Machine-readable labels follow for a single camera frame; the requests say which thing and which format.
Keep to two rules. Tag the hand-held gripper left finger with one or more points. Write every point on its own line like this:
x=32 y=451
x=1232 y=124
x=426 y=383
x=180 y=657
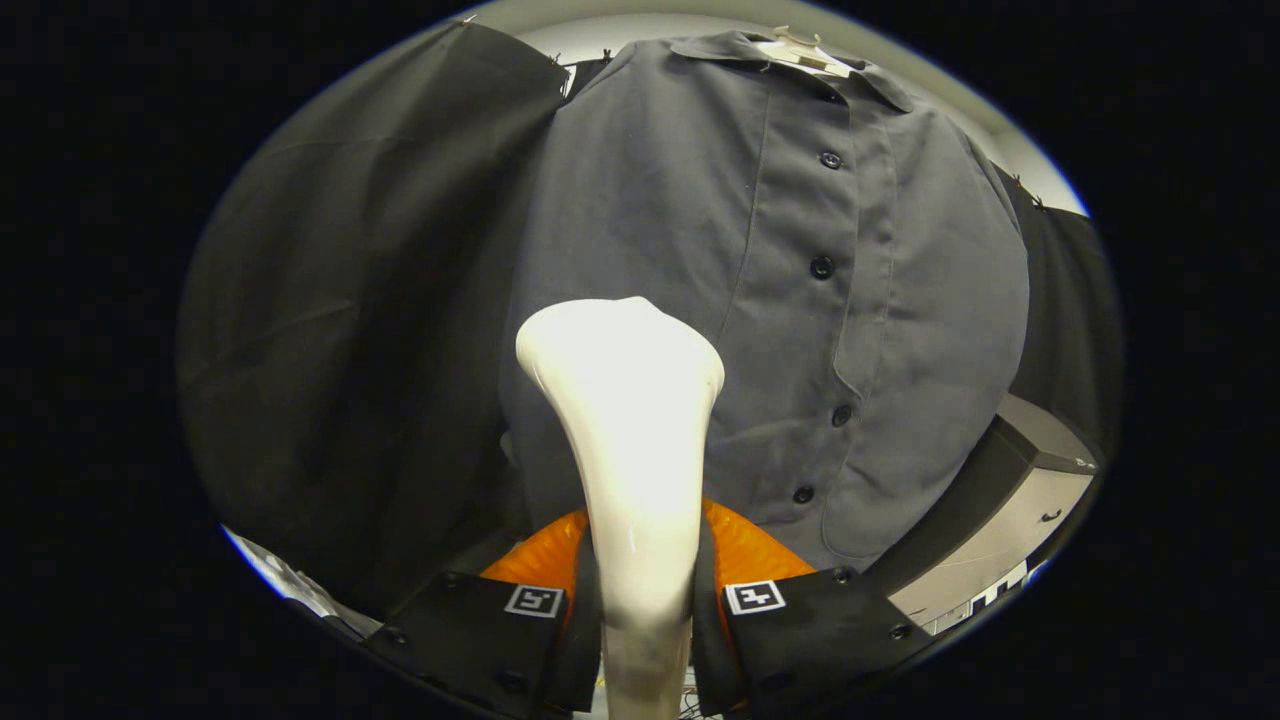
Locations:
x=585 y=630

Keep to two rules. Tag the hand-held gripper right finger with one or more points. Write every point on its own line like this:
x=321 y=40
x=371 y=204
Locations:
x=710 y=640

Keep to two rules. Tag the white garment steamer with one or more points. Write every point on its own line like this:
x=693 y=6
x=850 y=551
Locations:
x=635 y=440

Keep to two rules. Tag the grey button-up shirt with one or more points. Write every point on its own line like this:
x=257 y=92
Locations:
x=660 y=200

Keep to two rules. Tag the white clothes hanger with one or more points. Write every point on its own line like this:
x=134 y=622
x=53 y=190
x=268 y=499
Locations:
x=805 y=52

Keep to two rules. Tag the grey cabinet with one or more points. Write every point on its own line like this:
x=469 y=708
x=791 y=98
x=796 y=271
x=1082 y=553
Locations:
x=1000 y=540

